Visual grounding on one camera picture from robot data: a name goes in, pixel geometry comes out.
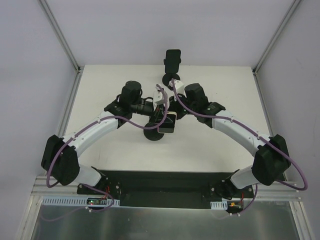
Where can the left aluminium frame post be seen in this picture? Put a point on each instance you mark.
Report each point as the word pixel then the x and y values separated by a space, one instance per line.
pixel 59 34

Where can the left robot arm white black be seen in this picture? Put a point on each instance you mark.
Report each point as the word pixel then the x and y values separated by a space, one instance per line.
pixel 151 114

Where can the aluminium frame post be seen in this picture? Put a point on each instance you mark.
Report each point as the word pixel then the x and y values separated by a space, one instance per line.
pixel 59 34
pixel 276 35

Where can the right white cable duct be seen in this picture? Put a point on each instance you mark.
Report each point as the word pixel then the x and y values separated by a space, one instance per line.
pixel 219 205

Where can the black smartphone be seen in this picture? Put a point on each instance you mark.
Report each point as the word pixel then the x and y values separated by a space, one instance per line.
pixel 172 61

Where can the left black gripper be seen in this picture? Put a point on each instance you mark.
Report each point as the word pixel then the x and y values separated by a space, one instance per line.
pixel 155 115

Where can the aluminium rail right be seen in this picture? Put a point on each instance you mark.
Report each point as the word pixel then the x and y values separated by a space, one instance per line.
pixel 277 192

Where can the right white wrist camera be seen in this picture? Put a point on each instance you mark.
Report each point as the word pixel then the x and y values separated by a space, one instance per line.
pixel 178 85

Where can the black phone cream case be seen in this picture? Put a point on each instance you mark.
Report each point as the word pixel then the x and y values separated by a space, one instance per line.
pixel 168 126

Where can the right aluminium frame post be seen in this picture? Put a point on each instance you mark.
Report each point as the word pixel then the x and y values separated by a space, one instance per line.
pixel 276 35

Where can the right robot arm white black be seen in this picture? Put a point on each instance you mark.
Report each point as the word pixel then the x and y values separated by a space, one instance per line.
pixel 270 153

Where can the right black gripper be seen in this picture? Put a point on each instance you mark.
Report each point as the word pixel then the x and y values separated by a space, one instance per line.
pixel 173 105

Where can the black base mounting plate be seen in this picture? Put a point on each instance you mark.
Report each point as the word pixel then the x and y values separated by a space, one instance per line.
pixel 163 189

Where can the black phone stand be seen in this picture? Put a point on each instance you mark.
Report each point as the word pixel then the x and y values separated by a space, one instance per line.
pixel 168 76
pixel 152 134

